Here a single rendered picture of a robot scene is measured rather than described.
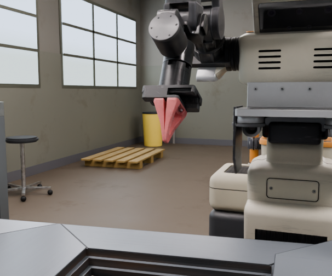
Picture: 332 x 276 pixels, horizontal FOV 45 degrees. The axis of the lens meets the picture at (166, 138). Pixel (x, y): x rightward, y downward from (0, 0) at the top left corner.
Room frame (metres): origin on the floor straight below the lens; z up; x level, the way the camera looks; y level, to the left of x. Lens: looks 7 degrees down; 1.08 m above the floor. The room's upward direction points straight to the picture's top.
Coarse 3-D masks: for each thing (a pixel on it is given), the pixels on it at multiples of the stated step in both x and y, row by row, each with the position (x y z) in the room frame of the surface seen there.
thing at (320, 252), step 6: (306, 246) 0.57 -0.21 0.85; (312, 246) 0.57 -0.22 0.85; (318, 246) 0.57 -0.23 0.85; (324, 246) 0.57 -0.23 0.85; (330, 246) 0.57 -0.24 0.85; (282, 252) 0.55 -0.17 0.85; (288, 252) 0.55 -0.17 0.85; (294, 252) 0.55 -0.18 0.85; (300, 252) 0.55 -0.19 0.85; (306, 252) 0.55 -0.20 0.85; (312, 252) 0.55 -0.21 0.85; (318, 252) 0.55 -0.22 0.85; (324, 252) 0.55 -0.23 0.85; (330, 252) 0.55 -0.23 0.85; (312, 258) 0.53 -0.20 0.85; (318, 258) 0.53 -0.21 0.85; (324, 258) 0.53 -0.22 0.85; (330, 258) 0.53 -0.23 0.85
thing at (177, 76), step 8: (168, 64) 0.76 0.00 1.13; (176, 64) 0.76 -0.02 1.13; (184, 64) 0.76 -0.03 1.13; (168, 72) 0.75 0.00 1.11; (176, 72) 0.75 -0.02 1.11; (184, 72) 0.76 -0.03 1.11; (160, 80) 0.76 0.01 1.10; (168, 80) 0.74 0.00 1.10; (176, 80) 0.74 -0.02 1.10; (184, 80) 0.75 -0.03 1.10; (144, 88) 0.75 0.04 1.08; (176, 88) 0.73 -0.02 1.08; (184, 88) 0.73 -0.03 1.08; (192, 88) 0.72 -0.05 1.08; (184, 96) 0.76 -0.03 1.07; (192, 96) 0.75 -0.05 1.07; (200, 96) 0.75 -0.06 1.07; (152, 104) 0.79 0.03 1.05; (200, 104) 0.76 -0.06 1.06
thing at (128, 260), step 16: (80, 256) 0.55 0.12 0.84; (96, 256) 0.56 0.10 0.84; (112, 256) 0.56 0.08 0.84; (128, 256) 0.55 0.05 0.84; (144, 256) 0.55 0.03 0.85; (160, 256) 0.54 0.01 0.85; (64, 272) 0.50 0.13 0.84; (80, 272) 0.53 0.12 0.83; (96, 272) 0.55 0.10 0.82; (112, 272) 0.54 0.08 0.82; (128, 272) 0.54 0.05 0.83; (144, 272) 0.54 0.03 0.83; (160, 272) 0.54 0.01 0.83; (176, 272) 0.53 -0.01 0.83; (192, 272) 0.53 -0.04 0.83; (208, 272) 0.52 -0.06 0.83; (224, 272) 0.52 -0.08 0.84; (240, 272) 0.51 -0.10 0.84; (256, 272) 0.51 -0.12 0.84; (272, 272) 0.49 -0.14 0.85
